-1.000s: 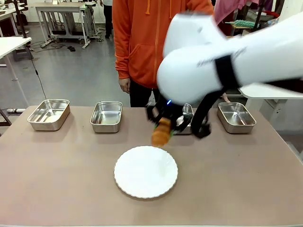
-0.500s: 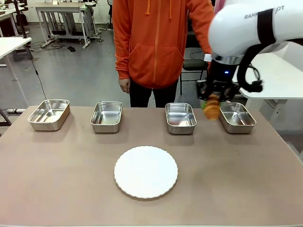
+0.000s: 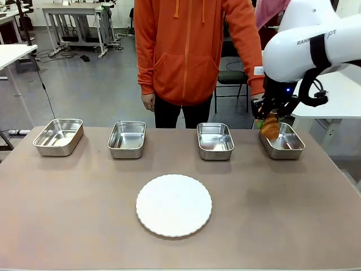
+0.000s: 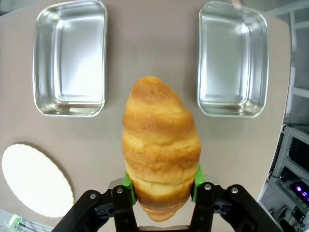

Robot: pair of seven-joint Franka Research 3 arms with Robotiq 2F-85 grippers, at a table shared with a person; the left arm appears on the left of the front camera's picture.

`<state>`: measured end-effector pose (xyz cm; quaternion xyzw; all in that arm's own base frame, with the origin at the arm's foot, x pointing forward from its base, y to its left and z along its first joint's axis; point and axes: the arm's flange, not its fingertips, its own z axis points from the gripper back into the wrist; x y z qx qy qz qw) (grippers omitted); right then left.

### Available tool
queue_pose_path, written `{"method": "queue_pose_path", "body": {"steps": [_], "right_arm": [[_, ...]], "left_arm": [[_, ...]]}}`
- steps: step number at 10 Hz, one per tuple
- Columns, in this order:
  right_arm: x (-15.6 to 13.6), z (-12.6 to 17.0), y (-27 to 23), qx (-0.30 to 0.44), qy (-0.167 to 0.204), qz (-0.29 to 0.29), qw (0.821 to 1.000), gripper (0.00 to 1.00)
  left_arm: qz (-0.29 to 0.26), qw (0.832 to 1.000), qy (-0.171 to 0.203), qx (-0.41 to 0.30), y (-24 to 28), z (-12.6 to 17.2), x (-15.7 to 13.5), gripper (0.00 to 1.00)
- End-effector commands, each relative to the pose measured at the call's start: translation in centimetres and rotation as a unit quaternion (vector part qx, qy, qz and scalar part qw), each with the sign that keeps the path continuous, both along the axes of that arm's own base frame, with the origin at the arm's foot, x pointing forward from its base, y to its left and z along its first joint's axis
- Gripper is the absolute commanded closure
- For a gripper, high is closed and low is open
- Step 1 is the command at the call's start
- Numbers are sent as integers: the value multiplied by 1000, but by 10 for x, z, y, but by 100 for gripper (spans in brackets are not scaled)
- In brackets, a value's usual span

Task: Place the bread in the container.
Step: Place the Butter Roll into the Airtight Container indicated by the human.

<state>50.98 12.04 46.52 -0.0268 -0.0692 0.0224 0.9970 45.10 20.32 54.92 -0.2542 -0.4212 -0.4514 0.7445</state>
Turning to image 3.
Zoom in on white side table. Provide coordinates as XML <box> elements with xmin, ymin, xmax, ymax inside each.
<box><xmin>0</xmin><ymin>43</ymin><xmax>38</xmax><ymax>128</ymax></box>

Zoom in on large white work table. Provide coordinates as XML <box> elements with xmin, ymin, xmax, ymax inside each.
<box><xmin>290</xmin><ymin>63</ymin><xmax>361</xmax><ymax>159</ymax></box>

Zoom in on golden croissant bread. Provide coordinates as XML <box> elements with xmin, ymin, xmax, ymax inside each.
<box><xmin>259</xmin><ymin>112</ymin><xmax>281</xmax><ymax>142</ymax></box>

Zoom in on thin black floor cable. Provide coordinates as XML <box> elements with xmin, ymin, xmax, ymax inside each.
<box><xmin>30</xmin><ymin>53</ymin><xmax>56</xmax><ymax>120</ymax></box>

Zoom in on person's right forearm orange sleeve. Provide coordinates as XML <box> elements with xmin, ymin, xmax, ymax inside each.
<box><xmin>134</xmin><ymin>30</ymin><xmax>156</xmax><ymax>96</ymax></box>

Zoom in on pink hanging cloth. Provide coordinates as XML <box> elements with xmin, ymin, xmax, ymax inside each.
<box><xmin>255</xmin><ymin>0</ymin><xmax>291</xmax><ymax>30</ymax></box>

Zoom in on person's left hand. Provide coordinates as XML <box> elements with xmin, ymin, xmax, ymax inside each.
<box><xmin>250</xmin><ymin>93</ymin><xmax>266</xmax><ymax>106</ymax></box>

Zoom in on black trousers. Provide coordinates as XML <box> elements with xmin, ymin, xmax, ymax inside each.
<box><xmin>153</xmin><ymin>95</ymin><xmax>213</xmax><ymax>129</ymax></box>

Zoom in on person's right hand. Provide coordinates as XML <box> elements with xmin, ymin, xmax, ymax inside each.
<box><xmin>141</xmin><ymin>93</ymin><xmax>156</xmax><ymax>112</ymax></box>

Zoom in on white scalloped plate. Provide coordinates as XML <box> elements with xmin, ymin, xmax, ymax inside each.
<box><xmin>135</xmin><ymin>173</ymin><xmax>213</xmax><ymax>238</ymax></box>

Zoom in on grey metal-legged desk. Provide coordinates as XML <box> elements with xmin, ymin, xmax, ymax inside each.
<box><xmin>42</xmin><ymin>2</ymin><xmax>121</xmax><ymax>59</ymax></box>

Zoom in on black chair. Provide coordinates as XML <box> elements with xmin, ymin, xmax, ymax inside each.
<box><xmin>214</xmin><ymin>56</ymin><xmax>250</xmax><ymax>114</ymax></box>

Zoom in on person's left forearm orange sleeve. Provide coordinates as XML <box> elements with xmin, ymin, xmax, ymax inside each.
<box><xmin>234</xmin><ymin>25</ymin><xmax>266</xmax><ymax>97</ymax></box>

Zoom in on steel rectangular container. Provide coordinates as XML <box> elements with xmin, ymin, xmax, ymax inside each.
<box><xmin>196</xmin><ymin>122</ymin><xmax>235</xmax><ymax>161</ymax></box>
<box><xmin>107</xmin><ymin>120</ymin><xmax>147</xmax><ymax>159</ymax></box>
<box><xmin>258</xmin><ymin>121</ymin><xmax>306</xmax><ymax>160</ymax></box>
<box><xmin>32</xmin><ymin>118</ymin><xmax>85</xmax><ymax>158</ymax></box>

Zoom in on orange zip hoodie torso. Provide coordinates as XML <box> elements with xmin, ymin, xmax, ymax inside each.
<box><xmin>134</xmin><ymin>0</ymin><xmax>265</xmax><ymax>107</ymax></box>

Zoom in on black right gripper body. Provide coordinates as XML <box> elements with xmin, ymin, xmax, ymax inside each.
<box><xmin>261</xmin><ymin>76</ymin><xmax>299</xmax><ymax>113</ymax></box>

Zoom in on black right arm cable strap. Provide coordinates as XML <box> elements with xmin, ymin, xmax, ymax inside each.
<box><xmin>298</xmin><ymin>33</ymin><xmax>332</xmax><ymax>107</ymax></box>

